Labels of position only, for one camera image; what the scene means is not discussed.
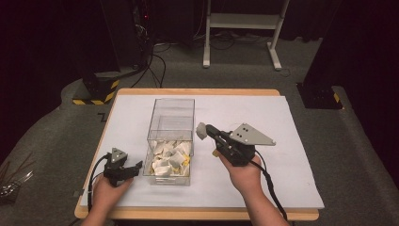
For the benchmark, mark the white pyramid tea bag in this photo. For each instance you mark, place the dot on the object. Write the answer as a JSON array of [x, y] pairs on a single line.
[[201, 130]]

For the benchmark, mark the white metal stand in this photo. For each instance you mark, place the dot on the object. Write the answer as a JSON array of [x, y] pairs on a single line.
[[241, 21]]

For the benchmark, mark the yellow-black striped stand base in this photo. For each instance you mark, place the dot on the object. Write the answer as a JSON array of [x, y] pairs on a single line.
[[98, 91]]

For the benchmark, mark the black square stand base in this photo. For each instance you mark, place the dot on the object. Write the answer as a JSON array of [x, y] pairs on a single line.
[[320, 95]]

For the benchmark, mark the grey tape piece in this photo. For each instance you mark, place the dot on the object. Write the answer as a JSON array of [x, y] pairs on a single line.
[[78, 193]]

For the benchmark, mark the white foam board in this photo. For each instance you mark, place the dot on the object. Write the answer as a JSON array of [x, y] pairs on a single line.
[[282, 175]]

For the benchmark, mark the clear plastic drawer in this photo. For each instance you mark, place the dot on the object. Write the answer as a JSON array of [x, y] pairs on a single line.
[[166, 180]]

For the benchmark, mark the pile of white tea bags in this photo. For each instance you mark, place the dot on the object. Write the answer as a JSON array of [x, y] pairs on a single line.
[[167, 160]]

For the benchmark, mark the person's left hand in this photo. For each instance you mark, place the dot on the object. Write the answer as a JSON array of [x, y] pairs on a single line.
[[105, 196]]

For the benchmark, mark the black equipment rack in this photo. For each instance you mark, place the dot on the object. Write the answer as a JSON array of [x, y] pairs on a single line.
[[125, 31]]

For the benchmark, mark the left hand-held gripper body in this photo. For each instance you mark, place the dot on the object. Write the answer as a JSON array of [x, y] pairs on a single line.
[[115, 171]]

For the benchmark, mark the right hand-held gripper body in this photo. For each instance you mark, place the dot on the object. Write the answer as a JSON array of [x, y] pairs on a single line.
[[238, 150]]

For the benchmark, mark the shiny metal rods bundle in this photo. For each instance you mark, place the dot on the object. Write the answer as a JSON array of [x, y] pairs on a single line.
[[15, 185]]

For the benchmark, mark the clear plastic drawer box shell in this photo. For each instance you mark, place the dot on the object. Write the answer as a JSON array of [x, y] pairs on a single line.
[[172, 108]]

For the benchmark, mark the dark curtain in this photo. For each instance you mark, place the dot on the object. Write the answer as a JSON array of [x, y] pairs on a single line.
[[40, 47], [367, 47]]

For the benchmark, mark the person's right hand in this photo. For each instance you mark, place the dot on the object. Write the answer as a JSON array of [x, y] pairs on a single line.
[[246, 177]]

